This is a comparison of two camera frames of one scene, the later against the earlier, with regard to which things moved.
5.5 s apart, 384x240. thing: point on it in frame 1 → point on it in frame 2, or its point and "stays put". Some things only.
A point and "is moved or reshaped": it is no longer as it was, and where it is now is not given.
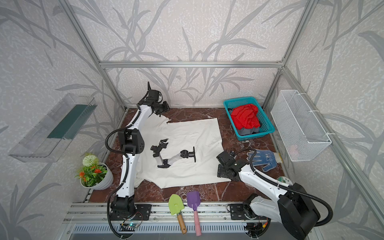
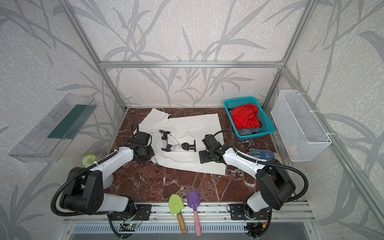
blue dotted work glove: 263,157 stays put
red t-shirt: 245,116 stays put
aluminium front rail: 209,213 stays put
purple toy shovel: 193,201 stays put
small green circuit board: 127,227 stays put
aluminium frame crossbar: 128,64 stays put
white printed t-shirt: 205,135 is moved or reshaped
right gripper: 222,170 → 205,156
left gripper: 151,94 → 146,153
